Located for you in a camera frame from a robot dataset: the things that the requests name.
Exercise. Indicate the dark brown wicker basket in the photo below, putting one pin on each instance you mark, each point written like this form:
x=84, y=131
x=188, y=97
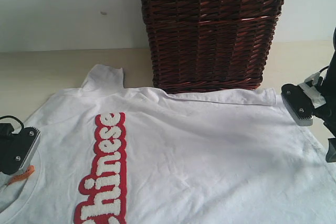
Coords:
x=209, y=45

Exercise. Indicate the white t-shirt red print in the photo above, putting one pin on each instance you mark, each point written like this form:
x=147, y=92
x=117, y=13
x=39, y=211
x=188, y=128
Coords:
x=110, y=154

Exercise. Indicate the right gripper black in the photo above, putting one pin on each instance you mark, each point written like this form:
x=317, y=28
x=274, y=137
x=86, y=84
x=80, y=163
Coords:
x=326, y=112

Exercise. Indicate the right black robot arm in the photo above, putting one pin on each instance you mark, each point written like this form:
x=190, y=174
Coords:
x=334, y=37

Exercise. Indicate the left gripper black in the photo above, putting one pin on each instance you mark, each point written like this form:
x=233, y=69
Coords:
x=6, y=130

